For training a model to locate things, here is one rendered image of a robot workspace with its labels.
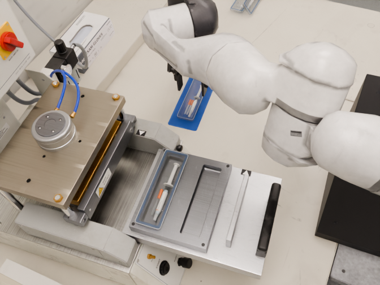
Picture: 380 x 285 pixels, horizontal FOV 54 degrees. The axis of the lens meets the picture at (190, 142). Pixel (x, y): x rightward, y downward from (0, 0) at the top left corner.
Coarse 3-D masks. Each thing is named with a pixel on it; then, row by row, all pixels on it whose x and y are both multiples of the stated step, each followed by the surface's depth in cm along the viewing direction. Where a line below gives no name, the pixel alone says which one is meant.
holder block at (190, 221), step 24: (192, 168) 82; (216, 168) 83; (144, 192) 80; (192, 192) 79; (216, 192) 79; (168, 216) 76; (192, 216) 78; (216, 216) 76; (168, 240) 75; (192, 240) 73
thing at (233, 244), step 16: (240, 176) 83; (256, 176) 83; (272, 176) 83; (240, 192) 77; (256, 192) 81; (224, 208) 79; (240, 208) 77; (256, 208) 79; (128, 224) 78; (224, 224) 77; (240, 224) 77; (256, 224) 77; (144, 240) 77; (160, 240) 76; (224, 240) 75; (240, 240) 75; (256, 240) 75; (192, 256) 75; (208, 256) 74; (224, 256) 73; (240, 256) 73; (256, 256) 73; (240, 272) 73; (256, 272) 71
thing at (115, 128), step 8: (112, 128) 82; (112, 136) 81; (104, 144) 80; (104, 152) 79; (96, 160) 78; (96, 168) 77; (88, 176) 75; (80, 184) 75; (88, 184) 75; (80, 192) 74; (72, 200) 73; (80, 200) 73
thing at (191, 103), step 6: (192, 84) 127; (198, 84) 127; (192, 90) 126; (198, 90) 125; (186, 96) 124; (192, 96) 124; (198, 96) 124; (186, 102) 123; (192, 102) 123; (198, 102) 122; (180, 108) 122; (186, 108) 121; (192, 108) 121; (180, 114) 120; (186, 114) 120; (192, 114) 120
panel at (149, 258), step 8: (144, 248) 81; (152, 248) 83; (144, 256) 81; (152, 256) 81; (160, 256) 86; (168, 256) 88; (176, 256) 91; (184, 256) 94; (136, 264) 79; (144, 264) 81; (152, 264) 83; (160, 264) 85; (176, 264) 91; (152, 272) 83; (160, 272) 85; (176, 272) 91; (160, 280) 85; (168, 280) 88; (176, 280) 90
